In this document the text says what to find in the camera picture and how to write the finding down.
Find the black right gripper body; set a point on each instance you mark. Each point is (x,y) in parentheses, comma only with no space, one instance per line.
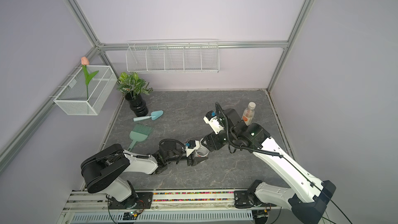
(217,140)

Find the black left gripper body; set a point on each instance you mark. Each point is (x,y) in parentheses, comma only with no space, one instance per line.
(189,160)

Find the clear bottle red cream label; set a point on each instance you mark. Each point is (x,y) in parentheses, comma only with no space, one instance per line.
(249,113)

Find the clear bottle yellow white label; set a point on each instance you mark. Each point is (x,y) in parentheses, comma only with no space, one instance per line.
(201,150)

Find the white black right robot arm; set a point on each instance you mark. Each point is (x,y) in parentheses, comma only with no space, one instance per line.
(306,196)

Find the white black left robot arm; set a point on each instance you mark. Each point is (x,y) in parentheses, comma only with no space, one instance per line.
(102,171)

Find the green hand brush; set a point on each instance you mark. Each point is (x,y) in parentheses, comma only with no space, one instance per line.
(143,129)

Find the light blue plastic trowel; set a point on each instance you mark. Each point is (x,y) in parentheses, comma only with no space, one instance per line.
(153,116)

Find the black glossy plant vase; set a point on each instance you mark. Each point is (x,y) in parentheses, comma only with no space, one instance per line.
(137,104)

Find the green artificial leafy plant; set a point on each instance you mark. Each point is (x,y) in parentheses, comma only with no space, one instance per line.
(132,85)

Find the pink artificial tulip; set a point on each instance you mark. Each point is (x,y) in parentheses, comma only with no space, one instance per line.
(88,76)

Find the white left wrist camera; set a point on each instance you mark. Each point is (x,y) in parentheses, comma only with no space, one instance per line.
(191,146)

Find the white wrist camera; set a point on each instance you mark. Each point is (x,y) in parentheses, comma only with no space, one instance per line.
(212,120)
(191,146)

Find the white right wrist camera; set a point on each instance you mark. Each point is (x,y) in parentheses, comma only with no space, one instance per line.
(212,120)

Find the white wire wall shelf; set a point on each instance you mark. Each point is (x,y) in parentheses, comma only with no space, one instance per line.
(173,55)

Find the grey slotted cable duct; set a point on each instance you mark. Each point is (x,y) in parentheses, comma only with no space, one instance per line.
(173,217)

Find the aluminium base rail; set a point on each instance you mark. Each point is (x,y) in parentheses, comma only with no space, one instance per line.
(168,200)

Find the white wire basket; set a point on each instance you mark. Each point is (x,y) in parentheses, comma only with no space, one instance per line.
(72,98)

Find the aluminium frame profiles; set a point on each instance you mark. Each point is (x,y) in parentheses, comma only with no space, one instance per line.
(10,151)

